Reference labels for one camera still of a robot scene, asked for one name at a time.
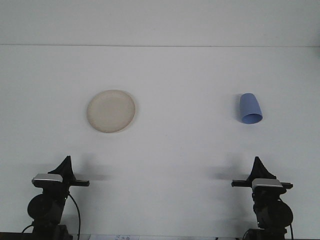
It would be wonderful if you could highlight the pale blue cup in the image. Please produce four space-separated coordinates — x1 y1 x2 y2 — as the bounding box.
239 92 264 125

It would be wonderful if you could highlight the pale round plate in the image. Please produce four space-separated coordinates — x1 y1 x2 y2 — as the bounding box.
86 89 137 134

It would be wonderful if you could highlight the printed white paper sheet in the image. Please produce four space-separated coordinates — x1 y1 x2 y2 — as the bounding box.
88 234 141 240

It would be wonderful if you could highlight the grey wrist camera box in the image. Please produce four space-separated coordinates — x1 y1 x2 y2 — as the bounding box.
31 173 64 189
251 177 283 191

